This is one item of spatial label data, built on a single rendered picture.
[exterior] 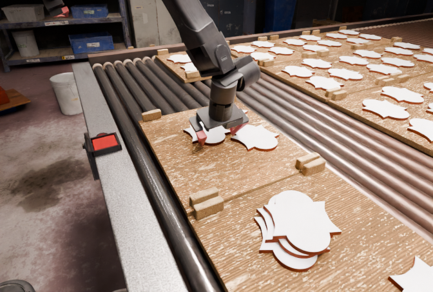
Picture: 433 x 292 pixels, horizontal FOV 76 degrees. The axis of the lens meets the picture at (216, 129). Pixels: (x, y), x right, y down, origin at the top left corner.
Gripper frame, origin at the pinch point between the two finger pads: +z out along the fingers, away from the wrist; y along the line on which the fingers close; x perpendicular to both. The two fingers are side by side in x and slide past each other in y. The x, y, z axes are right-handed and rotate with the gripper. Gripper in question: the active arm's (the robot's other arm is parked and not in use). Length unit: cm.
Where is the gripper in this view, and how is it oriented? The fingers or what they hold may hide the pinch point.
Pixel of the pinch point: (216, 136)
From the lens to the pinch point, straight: 74.7
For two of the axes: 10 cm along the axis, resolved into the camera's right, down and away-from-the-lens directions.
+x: 4.6, 6.9, -5.5
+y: -8.8, 3.0, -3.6
